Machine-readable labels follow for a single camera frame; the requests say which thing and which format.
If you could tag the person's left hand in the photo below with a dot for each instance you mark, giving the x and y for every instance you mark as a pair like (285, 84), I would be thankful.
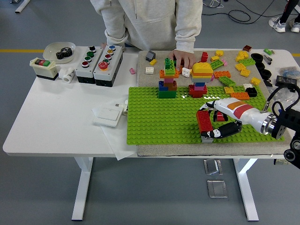
(184, 56)

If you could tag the person's right hand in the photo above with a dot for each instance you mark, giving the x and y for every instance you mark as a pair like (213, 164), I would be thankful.
(103, 45)

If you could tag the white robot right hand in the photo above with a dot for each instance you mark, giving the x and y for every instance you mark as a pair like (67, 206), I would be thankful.
(243, 112)

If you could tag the white square tile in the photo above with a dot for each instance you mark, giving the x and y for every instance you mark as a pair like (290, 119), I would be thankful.
(185, 72)
(248, 86)
(149, 70)

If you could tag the long red brick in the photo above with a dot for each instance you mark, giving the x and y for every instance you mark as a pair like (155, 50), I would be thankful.
(204, 120)

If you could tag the green studded baseplate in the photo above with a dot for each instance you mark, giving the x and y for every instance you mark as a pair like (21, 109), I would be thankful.
(164, 122)

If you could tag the person's right forearm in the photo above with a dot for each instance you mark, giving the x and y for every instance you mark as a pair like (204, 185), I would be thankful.
(114, 35)

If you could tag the person's left forearm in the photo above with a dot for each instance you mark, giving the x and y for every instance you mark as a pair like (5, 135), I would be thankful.
(186, 39)

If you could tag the long orange brick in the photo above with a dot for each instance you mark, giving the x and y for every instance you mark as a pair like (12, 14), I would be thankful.
(222, 74)
(240, 95)

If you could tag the narrow red brick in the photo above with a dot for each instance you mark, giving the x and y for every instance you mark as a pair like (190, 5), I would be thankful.
(204, 57)

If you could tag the black brick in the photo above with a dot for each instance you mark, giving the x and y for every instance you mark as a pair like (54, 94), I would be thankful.
(251, 92)

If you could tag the brick tower with yellow roof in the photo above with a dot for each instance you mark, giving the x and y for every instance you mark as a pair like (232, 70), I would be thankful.
(202, 69)

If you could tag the square red brick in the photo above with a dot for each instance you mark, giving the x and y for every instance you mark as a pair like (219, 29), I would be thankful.
(219, 116)

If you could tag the small yellow brick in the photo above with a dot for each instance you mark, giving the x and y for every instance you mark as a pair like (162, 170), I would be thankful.
(152, 62)

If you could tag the grey sloped brick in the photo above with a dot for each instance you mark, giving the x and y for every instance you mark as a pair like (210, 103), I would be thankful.
(150, 55)

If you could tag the long lime green brick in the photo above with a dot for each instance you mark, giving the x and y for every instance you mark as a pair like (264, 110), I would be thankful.
(227, 81)
(216, 63)

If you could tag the small pink brick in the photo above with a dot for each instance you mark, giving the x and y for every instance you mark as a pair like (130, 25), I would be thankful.
(133, 71)
(225, 62)

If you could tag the brick tower with green base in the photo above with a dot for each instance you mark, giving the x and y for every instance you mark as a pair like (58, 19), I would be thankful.
(167, 94)

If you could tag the grey brick stack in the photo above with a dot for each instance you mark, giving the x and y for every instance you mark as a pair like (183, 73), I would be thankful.
(206, 140)

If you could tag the brown brick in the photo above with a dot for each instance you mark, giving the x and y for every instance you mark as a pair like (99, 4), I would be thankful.
(247, 48)

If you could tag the control box with emergency stop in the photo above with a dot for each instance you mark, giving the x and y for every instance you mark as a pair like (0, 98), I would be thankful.
(103, 76)

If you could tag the three-button control box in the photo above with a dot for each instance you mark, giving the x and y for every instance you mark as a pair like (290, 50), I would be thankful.
(82, 72)

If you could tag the small black part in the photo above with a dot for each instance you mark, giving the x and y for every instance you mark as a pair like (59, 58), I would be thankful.
(268, 82)

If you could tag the yellow square tile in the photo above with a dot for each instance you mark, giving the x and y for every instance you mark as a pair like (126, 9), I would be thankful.
(245, 73)
(240, 67)

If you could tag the black gears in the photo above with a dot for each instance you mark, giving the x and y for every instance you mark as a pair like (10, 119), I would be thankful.
(63, 53)

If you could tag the clear plastic bag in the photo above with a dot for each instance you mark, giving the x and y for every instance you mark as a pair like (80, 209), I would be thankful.
(283, 97)

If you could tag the white pipe fitting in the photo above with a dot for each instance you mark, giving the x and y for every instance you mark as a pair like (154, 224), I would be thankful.
(66, 75)

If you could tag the person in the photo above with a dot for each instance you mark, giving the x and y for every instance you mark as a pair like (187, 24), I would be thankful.
(145, 23)
(287, 11)

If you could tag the black display device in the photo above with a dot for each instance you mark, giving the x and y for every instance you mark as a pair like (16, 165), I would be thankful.
(284, 80)

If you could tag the white bowl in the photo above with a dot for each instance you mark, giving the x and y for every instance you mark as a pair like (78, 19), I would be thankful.
(50, 52)

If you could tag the metal tool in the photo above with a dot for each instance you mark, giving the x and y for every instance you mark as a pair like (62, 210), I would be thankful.
(267, 59)

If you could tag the bag with blue parts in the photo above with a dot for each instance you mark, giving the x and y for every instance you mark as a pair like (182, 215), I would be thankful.
(290, 71)

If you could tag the metal floor plate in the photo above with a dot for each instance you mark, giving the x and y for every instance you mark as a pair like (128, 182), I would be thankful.
(212, 167)
(217, 188)

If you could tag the small green piece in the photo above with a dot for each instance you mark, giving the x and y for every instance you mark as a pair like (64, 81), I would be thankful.
(267, 50)

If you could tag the white printed tube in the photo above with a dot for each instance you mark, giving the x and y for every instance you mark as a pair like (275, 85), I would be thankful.
(125, 112)

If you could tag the white table leg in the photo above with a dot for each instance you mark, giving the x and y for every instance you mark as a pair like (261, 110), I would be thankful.
(82, 187)
(246, 187)

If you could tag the white desk foot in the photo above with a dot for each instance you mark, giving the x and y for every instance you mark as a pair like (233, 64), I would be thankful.
(22, 6)

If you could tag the white paper sheet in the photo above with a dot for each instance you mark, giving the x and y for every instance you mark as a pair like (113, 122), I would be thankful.
(117, 145)

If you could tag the red green switch box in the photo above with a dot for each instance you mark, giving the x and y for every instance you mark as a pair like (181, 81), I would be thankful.
(44, 70)

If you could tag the white wall switch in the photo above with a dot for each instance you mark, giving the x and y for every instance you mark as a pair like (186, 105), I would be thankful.
(107, 116)

